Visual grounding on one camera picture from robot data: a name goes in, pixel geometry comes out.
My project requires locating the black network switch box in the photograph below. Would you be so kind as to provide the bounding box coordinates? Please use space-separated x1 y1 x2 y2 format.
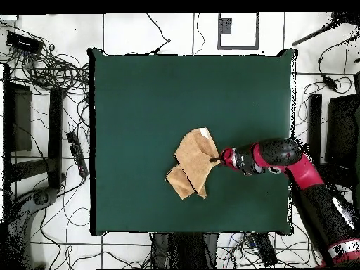
5 31 44 56

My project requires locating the black robot pedestal stand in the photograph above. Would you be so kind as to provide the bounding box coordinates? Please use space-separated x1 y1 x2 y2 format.
151 232 219 269

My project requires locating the black cable tangle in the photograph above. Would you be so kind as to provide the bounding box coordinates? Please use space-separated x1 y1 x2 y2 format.
0 22 91 96

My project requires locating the thin black cable with plug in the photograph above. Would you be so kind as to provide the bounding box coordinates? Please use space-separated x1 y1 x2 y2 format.
146 13 172 55

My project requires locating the black tripod pole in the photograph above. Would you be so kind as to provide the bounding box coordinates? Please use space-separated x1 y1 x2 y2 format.
292 11 360 47

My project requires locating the black metal frame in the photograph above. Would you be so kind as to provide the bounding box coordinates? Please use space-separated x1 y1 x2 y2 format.
306 92 360 186
2 64 67 192

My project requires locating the dark green table cloth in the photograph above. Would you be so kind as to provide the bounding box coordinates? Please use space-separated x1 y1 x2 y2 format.
87 47 298 236

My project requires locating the dark tripod base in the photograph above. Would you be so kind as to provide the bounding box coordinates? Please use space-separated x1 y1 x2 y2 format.
5 186 60 269

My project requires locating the tan terry towel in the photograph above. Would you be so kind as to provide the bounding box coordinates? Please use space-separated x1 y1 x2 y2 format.
165 127 221 200

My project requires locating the black power adapter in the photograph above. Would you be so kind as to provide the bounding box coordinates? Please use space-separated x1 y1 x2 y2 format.
321 74 338 92

